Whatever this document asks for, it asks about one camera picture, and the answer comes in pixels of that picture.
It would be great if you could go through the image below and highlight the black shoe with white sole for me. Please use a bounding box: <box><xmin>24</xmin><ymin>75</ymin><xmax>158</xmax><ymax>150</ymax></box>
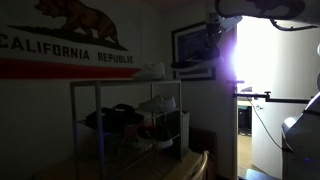
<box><xmin>170</xmin><ymin>44</ymin><xmax>224</xmax><ymax>73</ymax></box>
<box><xmin>135</xmin><ymin>124</ymin><xmax>175</xmax><ymax>150</ymax></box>

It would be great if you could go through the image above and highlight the thin black hanging cable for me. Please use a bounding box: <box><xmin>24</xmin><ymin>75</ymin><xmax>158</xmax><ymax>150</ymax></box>
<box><xmin>247</xmin><ymin>98</ymin><xmax>285</xmax><ymax>152</ymax></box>

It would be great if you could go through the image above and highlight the black framed picture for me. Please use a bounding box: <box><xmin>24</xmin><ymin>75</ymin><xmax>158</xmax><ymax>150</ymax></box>
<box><xmin>171</xmin><ymin>21</ymin><xmax>217</xmax><ymax>82</ymax></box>

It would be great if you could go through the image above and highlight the white storage bin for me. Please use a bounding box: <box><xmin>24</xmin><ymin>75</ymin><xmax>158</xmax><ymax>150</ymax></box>
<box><xmin>180</xmin><ymin>110</ymin><xmax>191</xmax><ymax>156</ymax></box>

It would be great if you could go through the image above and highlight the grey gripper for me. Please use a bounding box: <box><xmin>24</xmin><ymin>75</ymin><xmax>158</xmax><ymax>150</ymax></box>
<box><xmin>204</xmin><ymin>12</ymin><xmax>224</xmax><ymax>51</ymax></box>

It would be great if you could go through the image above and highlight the metal shoe rack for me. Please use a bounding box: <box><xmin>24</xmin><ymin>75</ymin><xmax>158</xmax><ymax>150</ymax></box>
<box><xmin>69</xmin><ymin>78</ymin><xmax>184</xmax><ymax>180</ymax></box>

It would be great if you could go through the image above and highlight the black bag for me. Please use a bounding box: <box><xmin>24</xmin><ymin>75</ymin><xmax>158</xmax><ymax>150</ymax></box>
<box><xmin>84</xmin><ymin>103</ymin><xmax>145</xmax><ymax>133</ymax></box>

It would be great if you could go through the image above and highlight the white grey sneaker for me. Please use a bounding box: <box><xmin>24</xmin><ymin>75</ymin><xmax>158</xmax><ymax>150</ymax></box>
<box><xmin>137</xmin><ymin>94</ymin><xmax>177</xmax><ymax>116</ymax></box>

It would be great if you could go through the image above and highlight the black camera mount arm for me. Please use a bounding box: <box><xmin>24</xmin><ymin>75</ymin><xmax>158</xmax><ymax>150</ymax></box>
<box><xmin>227</xmin><ymin>79</ymin><xmax>313</xmax><ymax>105</ymax></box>

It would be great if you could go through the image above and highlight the California Republic bear flag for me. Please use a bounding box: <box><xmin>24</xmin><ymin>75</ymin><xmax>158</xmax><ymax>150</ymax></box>
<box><xmin>0</xmin><ymin>0</ymin><xmax>143</xmax><ymax>81</ymax></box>

